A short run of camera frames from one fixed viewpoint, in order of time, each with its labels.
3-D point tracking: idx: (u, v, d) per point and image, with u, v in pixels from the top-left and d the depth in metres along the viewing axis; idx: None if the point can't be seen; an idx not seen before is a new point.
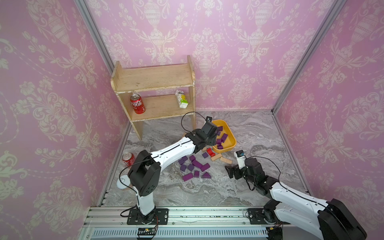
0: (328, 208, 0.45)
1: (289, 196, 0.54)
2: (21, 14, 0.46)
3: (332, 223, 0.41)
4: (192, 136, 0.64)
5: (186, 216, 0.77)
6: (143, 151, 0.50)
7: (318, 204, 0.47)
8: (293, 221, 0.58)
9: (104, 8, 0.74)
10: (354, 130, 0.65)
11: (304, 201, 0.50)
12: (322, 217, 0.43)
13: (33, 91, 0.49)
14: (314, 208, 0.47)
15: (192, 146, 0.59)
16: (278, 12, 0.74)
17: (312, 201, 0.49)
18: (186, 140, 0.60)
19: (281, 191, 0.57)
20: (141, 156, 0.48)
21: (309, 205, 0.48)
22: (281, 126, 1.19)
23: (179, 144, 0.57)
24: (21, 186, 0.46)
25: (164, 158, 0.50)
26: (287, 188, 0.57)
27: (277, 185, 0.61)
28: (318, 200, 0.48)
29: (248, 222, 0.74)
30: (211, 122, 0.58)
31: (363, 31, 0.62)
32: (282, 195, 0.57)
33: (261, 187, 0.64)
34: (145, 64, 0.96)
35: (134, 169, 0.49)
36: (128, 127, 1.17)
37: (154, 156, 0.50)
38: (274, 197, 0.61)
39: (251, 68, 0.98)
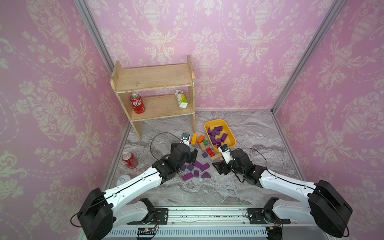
0: (317, 190, 0.46)
1: (279, 184, 0.54)
2: (21, 14, 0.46)
3: (322, 205, 0.42)
4: (160, 166, 0.58)
5: (186, 216, 0.77)
6: (96, 190, 0.44)
7: (307, 188, 0.47)
8: (291, 216, 0.58)
9: (104, 8, 0.74)
10: (354, 130, 0.65)
11: (294, 187, 0.50)
12: (313, 200, 0.43)
13: (33, 91, 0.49)
14: (304, 192, 0.47)
15: (159, 179, 0.54)
16: (278, 12, 0.74)
17: (301, 185, 0.49)
18: (152, 173, 0.55)
19: (271, 178, 0.57)
20: (93, 196, 0.42)
21: (299, 191, 0.48)
22: (281, 126, 1.19)
23: (141, 179, 0.51)
24: (21, 186, 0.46)
25: (120, 198, 0.45)
26: (276, 175, 0.57)
27: (265, 173, 0.60)
28: (306, 183, 0.48)
29: (248, 222, 0.74)
30: (179, 150, 0.59)
31: (363, 32, 0.61)
32: (272, 183, 0.57)
33: (250, 178, 0.63)
34: (145, 64, 0.96)
35: (83, 211, 0.43)
36: (128, 127, 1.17)
37: (108, 197, 0.44)
38: (264, 185, 0.60)
39: (251, 68, 0.98)
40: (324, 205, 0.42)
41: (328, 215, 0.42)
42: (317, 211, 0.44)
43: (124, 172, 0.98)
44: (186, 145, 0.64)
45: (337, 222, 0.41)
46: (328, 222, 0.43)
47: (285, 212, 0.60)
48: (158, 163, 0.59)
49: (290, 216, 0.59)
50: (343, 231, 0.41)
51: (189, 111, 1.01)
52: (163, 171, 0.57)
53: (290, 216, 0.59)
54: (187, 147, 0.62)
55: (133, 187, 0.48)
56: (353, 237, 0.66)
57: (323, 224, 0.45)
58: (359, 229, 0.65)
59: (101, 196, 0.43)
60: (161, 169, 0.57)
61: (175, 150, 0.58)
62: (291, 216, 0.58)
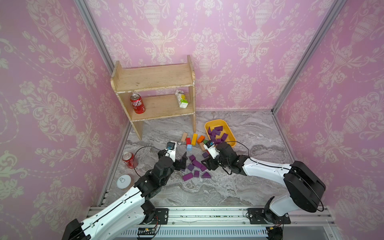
0: (292, 170, 0.49)
1: (260, 169, 0.56)
2: (21, 14, 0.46)
3: (296, 182, 0.44)
4: (142, 183, 0.57)
5: (186, 215, 0.77)
6: (73, 221, 0.43)
7: (283, 169, 0.50)
8: (284, 209, 0.59)
9: (104, 8, 0.74)
10: (354, 130, 0.65)
11: (272, 169, 0.53)
12: (288, 179, 0.46)
13: (33, 91, 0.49)
14: (280, 173, 0.49)
15: (141, 198, 0.53)
16: (278, 12, 0.74)
17: (278, 167, 0.52)
18: (133, 193, 0.53)
19: (252, 165, 0.60)
20: (71, 228, 0.42)
21: (276, 173, 0.51)
22: (281, 126, 1.19)
23: (121, 202, 0.50)
24: (21, 186, 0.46)
25: (98, 227, 0.44)
26: (256, 161, 0.60)
27: (247, 160, 0.63)
28: (282, 165, 0.52)
29: (248, 222, 0.74)
30: (160, 165, 0.56)
31: (363, 31, 0.62)
32: (254, 168, 0.59)
33: (235, 167, 0.66)
34: (145, 64, 0.96)
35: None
36: (128, 127, 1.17)
37: (85, 228, 0.43)
38: (247, 172, 0.62)
39: (251, 68, 0.98)
40: (298, 183, 0.44)
41: (301, 192, 0.44)
42: (292, 190, 0.46)
43: (124, 172, 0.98)
44: (168, 158, 0.59)
45: (310, 197, 0.43)
46: (302, 199, 0.46)
47: (277, 206, 0.62)
48: (141, 181, 0.57)
49: (283, 208, 0.59)
50: (317, 206, 0.43)
51: (189, 111, 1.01)
52: (147, 189, 0.55)
53: (285, 209, 0.59)
54: (168, 160, 0.59)
55: (113, 212, 0.47)
56: (353, 237, 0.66)
57: (299, 203, 0.48)
58: (359, 229, 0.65)
59: (79, 226, 0.43)
60: (143, 187, 0.55)
61: (156, 165, 0.56)
62: (286, 209, 0.58)
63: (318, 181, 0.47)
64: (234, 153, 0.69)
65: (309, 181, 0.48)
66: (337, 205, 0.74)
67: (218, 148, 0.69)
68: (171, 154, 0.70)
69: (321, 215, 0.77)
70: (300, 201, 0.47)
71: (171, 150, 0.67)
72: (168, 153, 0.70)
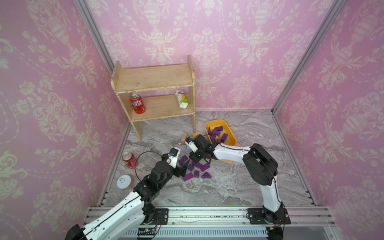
0: (251, 151, 0.56)
1: (227, 152, 0.64)
2: (21, 14, 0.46)
3: (251, 160, 0.52)
4: (141, 188, 0.58)
5: (186, 216, 0.77)
6: (75, 226, 0.44)
7: (244, 150, 0.58)
8: (271, 200, 0.62)
9: (104, 8, 0.74)
10: (354, 130, 0.65)
11: (235, 151, 0.61)
12: (245, 158, 0.54)
13: (33, 91, 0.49)
14: (242, 154, 0.57)
15: (140, 203, 0.54)
16: (278, 12, 0.74)
17: (240, 149, 0.60)
18: (133, 197, 0.55)
19: (221, 149, 0.68)
20: (72, 234, 0.42)
21: (239, 154, 0.59)
22: (281, 126, 1.19)
23: (121, 206, 0.51)
24: (21, 186, 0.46)
25: (100, 231, 0.45)
26: (224, 146, 0.68)
27: (218, 145, 0.71)
28: (244, 147, 0.60)
29: (248, 222, 0.74)
30: (156, 169, 0.58)
31: (363, 31, 0.62)
32: (222, 152, 0.67)
33: (207, 152, 0.74)
34: (145, 64, 0.96)
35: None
36: (128, 127, 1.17)
37: (87, 233, 0.43)
38: (217, 156, 0.70)
39: (251, 68, 0.98)
40: (252, 160, 0.52)
41: (255, 168, 0.52)
42: (249, 167, 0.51)
43: (124, 172, 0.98)
44: (164, 163, 0.61)
45: (263, 172, 0.52)
46: (257, 174, 0.54)
47: (266, 199, 0.64)
48: (140, 186, 0.59)
49: (269, 199, 0.62)
50: (268, 179, 0.51)
51: (189, 111, 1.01)
52: (145, 193, 0.57)
53: (272, 201, 0.62)
54: (165, 165, 0.60)
55: (114, 216, 0.49)
56: (353, 237, 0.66)
57: (256, 178, 0.56)
58: (359, 229, 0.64)
59: (80, 231, 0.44)
60: (142, 191, 0.57)
61: (153, 171, 0.57)
62: (273, 201, 0.61)
63: (272, 159, 0.56)
64: (208, 141, 0.78)
65: (265, 159, 0.57)
66: (337, 205, 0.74)
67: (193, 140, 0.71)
68: (173, 160, 0.71)
69: (321, 216, 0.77)
70: (257, 176, 0.55)
71: (173, 156, 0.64)
72: (169, 160, 0.71)
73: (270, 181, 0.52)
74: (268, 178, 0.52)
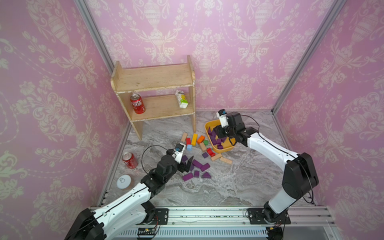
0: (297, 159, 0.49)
1: (265, 146, 0.56)
2: (21, 14, 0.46)
3: (297, 170, 0.45)
4: (148, 181, 0.60)
5: (186, 216, 0.77)
6: (85, 210, 0.44)
7: (289, 155, 0.50)
8: (282, 205, 0.60)
9: (104, 8, 0.74)
10: (354, 130, 0.65)
11: (277, 151, 0.52)
12: (290, 165, 0.46)
13: (33, 91, 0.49)
14: (284, 158, 0.49)
15: (148, 193, 0.55)
16: (278, 12, 0.74)
17: (284, 152, 0.51)
18: (141, 188, 0.56)
19: (259, 140, 0.59)
20: (82, 217, 0.42)
21: (279, 155, 0.51)
22: (281, 126, 1.19)
23: (130, 195, 0.52)
24: (21, 186, 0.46)
25: (110, 216, 0.45)
26: (264, 139, 0.58)
27: (255, 134, 0.62)
28: (290, 151, 0.51)
29: (248, 222, 0.74)
30: (162, 163, 0.60)
31: (363, 31, 0.62)
32: (259, 144, 0.59)
33: (239, 134, 0.66)
34: (145, 64, 0.96)
35: (70, 235, 0.42)
36: (128, 127, 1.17)
37: (97, 217, 0.43)
38: (249, 145, 0.63)
39: (251, 68, 0.98)
40: (297, 171, 0.45)
41: (297, 179, 0.45)
42: (287, 174, 0.48)
43: (124, 172, 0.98)
44: (170, 156, 0.63)
45: (301, 186, 0.45)
46: (293, 185, 0.48)
47: (275, 201, 0.63)
48: (146, 178, 0.60)
49: (280, 204, 0.61)
50: (302, 194, 0.46)
51: (189, 111, 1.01)
52: (152, 186, 0.58)
53: (283, 205, 0.60)
54: (171, 158, 0.62)
55: (124, 203, 0.49)
56: (353, 237, 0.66)
57: (286, 187, 0.51)
58: (359, 229, 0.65)
59: (91, 215, 0.45)
60: (149, 184, 0.58)
61: (159, 164, 0.59)
62: (283, 205, 0.59)
63: (315, 176, 0.47)
64: (242, 124, 0.69)
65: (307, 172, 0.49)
66: (337, 205, 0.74)
67: (222, 114, 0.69)
68: (178, 155, 0.73)
69: (321, 216, 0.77)
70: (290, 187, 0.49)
71: (179, 152, 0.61)
72: (175, 155, 0.73)
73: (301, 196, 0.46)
74: (302, 192, 0.46)
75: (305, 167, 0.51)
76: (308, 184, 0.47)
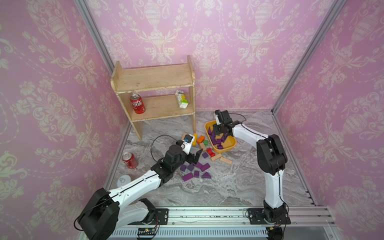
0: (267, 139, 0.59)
1: (244, 132, 0.68)
2: (21, 14, 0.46)
3: (264, 146, 0.55)
4: (158, 168, 0.61)
5: (186, 216, 0.77)
6: (100, 190, 0.44)
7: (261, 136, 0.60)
8: (272, 193, 0.63)
9: (104, 8, 0.74)
10: (354, 130, 0.65)
11: (253, 135, 0.63)
12: (259, 143, 0.57)
13: (33, 91, 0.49)
14: (257, 138, 0.60)
15: (158, 180, 0.57)
16: (278, 12, 0.74)
17: (258, 134, 0.62)
18: (152, 174, 0.58)
19: (239, 127, 0.71)
20: (97, 196, 0.43)
21: (255, 138, 0.61)
22: (281, 126, 1.19)
23: (142, 180, 0.53)
24: (21, 186, 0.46)
25: (124, 197, 0.46)
26: (245, 126, 0.70)
27: (238, 124, 0.74)
28: (262, 133, 0.62)
29: (248, 222, 0.74)
30: (171, 151, 0.61)
31: (363, 32, 0.61)
32: (239, 131, 0.71)
33: (226, 126, 0.77)
34: (145, 64, 0.96)
35: (86, 212, 0.43)
36: (128, 127, 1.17)
37: (113, 196, 0.44)
38: (234, 134, 0.75)
39: (251, 68, 0.98)
40: (265, 147, 0.55)
41: (265, 155, 0.56)
42: (259, 152, 0.59)
43: (124, 172, 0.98)
44: (177, 146, 0.63)
45: (269, 161, 0.55)
46: (263, 160, 0.58)
47: (268, 192, 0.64)
48: (156, 166, 0.62)
49: (270, 193, 0.65)
50: (271, 168, 0.55)
51: (189, 111, 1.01)
52: (162, 173, 0.60)
53: (273, 194, 0.63)
54: (178, 147, 0.63)
55: (137, 187, 0.50)
56: (353, 237, 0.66)
57: (260, 164, 0.61)
58: (359, 229, 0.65)
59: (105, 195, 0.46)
60: (159, 172, 0.60)
61: (167, 153, 0.60)
62: (273, 193, 0.63)
63: (283, 153, 0.58)
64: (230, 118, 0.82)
65: (277, 151, 0.59)
66: (337, 205, 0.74)
67: (216, 113, 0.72)
68: (187, 146, 0.73)
69: (321, 216, 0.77)
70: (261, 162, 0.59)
71: (188, 142, 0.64)
72: (183, 145, 0.73)
73: (272, 170, 0.56)
74: (272, 167, 0.55)
75: (274, 146, 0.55)
76: (276, 160, 0.56)
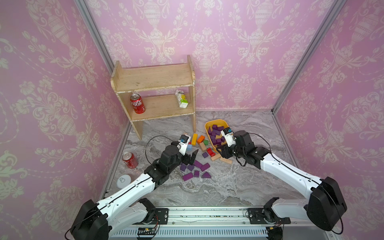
0: (321, 185, 0.44)
1: (283, 171, 0.51)
2: (21, 14, 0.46)
3: (323, 200, 0.40)
4: (152, 171, 0.58)
5: (186, 215, 0.77)
6: (88, 202, 0.43)
7: (311, 181, 0.45)
8: (290, 214, 0.58)
9: (104, 8, 0.74)
10: (354, 130, 0.65)
11: (297, 177, 0.48)
12: (315, 196, 0.42)
13: (33, 91, 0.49)
14: (307, 185, 0.45)
15: (152, 183, 0.55)
16: (278, 12, 0.74)
17: (305, 178, 0.47)
18: (145, 178, 0.55)
19: (274, 163, 0.54)
20: (85, 209, 0.42)
21: (302, 183, 0.46)
22: (281, 126, 1.19)
23: (134, 186, 0.51)
24: (21, 186, 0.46)
25: (114, 207, 0.44)
26: (283, 163, 0.53)
27: (270, 157, 0.57)
28: (312, 177, 0.46)
29: (248, 222, 0.74)
30: (167, 151, 0.59)
31: (363, 31, 0.62)
32: (275, 168, 0.54)
33: (250, 157, 0.61)
34: (145, 64, 0.96)
35: (76, 225, 0.42)
36: (128, 127, 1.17)
37: (101, 208, 0.43)
38: (264, 167, 0.58)
39: (251, 68, 0.98)
40: (323, 201, 0.40)
41: (325, 210, 0.41)
42: (313, 205, 0.43)
43: (124, 172, 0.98)
44: (174, 147, 0.62)
45: (330, 217, 0.40)
46: (320, 215, 0.43)
47: (284, 210, 0.60)
48: (150, 169, 0.59)
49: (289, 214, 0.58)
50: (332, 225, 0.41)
51: (189, 111, 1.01)
52: (156, 176, 0.57)
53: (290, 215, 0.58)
54: (175, 148, 0.61)
55: (127, 195, 0.48)
56: (353, 237, 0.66)
57: (313, 216, 0.46)
58: (359, 229, 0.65)
59: (94, 207, 0.43)
60: (153, 174, 0.57)
61: (163, 154, 0.58)
62: (291, 214, 0.57)
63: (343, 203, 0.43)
64: (251, 143, 0.64)
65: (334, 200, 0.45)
66: None
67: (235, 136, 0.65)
68: (183, 146, 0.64)
69: None
70: (316, 216, 0.44)
71: (184, 143, 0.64)
72: (179, 145, 0.72)
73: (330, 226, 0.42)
74: (333, 223, 0.41)
75: (330, 190, 0.46)
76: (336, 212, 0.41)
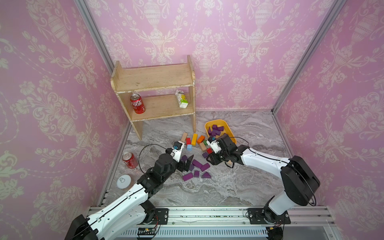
0: (290, 164, 0.50)
1: (258, 159, 0.57)
2: (21, 14, 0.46)
3: (292, 176, 0.45)
4: (145, 180, 0.58)
5: (186, 216, 0.77)
6: (79, 216, 0.43)
7: (281, 162, 0.50)
8: (283, 207, 0.59)
9: (104, 8, 0.74)
10: (354, 130, 0.65)
11: (270, 161, 0.53)
12: (285, 172, 0.46)
13: (33, 91, 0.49)
14: (278, 166, 0.50)
15: (145, 194, 0.54)
16: (278, 12, 0.74)
17: (276, 160, 0.52)
18: (138, 189, 0.55)
19: (251, 155, 0.60)
20: (76, 224, 0.42)
21: (274, 165, 0.51)
22: (281, 126, 1.19)
23: (126, 197, 0.51)
24: (21, 186, 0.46)
25: (105, 221, 0.44)
26: (256, 152, 0.60)
27: (247, 151, 0.63)
28: (280, 158, 0.52)
29: (248, 222, 0.74)
30: (161, 160, 0.58)
31: (363, 32, 0.61)
32: (251, 158, 0.60)
33: (232, 155, 0.67)
34: (145, 64, 0.96)
35: None
36: (128, 127, 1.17)
37: (91, 223, 0.43)
38: (244, 162, 0.64)
39: (251, 68, 0.98)
40: (293, 177, 0.45)
41: (296, 185, 0.45)
42: (286, 182, 0.48)
43: (124, 172, 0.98)
44: (167, 155, 0.61)
45: (303, 191, 0.45)
46: (295, 191, 0.47)
47: (276, 204, 0.62)
48: (143, 178, 0.59)
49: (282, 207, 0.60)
50: (308, 200, 0.44)
51: (189, 111, 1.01)
52: (149, 186, 0.57)
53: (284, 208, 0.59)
54: (169, 157, 0.60)
55: (119, 208, 0.48)
56: (353, 237, 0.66)
57: (291, 196, 0.49)
58: (359, 229, 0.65)
59: (85, 222, 0.43)
60: (146, 184, 0.57)
61: (156, 163, 0.57)
62: (284, 207, 0.59)
63: (313, 177, 0.48)
64: (233, 144, 0.71)
65: (305, 176, 0.49)
66: (337, 205, 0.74)
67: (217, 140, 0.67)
68: (177, 154, 0.71)
69: (321, 216, 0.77)
70: (293, 194, 0.48)
71: (177, 150, 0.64)
72: (173, 153, 0.71)
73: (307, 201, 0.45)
74: (307, 197, 0.44)
75: (300, 169, 0.51)
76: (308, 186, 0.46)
